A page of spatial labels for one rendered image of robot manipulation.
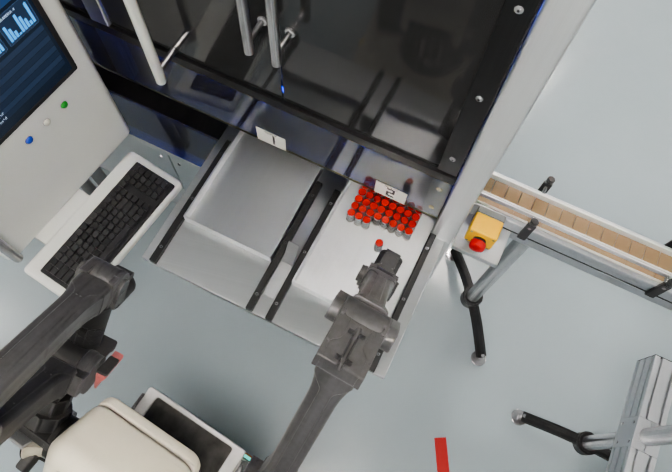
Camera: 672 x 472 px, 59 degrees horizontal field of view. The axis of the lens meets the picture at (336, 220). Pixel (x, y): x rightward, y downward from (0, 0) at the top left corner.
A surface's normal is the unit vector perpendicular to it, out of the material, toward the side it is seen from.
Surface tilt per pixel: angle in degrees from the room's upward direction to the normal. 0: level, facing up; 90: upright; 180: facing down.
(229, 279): 0
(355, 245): 0
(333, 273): 0
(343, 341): 18
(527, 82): 90
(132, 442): 42
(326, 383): 51
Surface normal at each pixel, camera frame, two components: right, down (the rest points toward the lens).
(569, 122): 0.04, -0.39
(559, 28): -0.44, 0.82
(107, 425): 0.38, -0.81
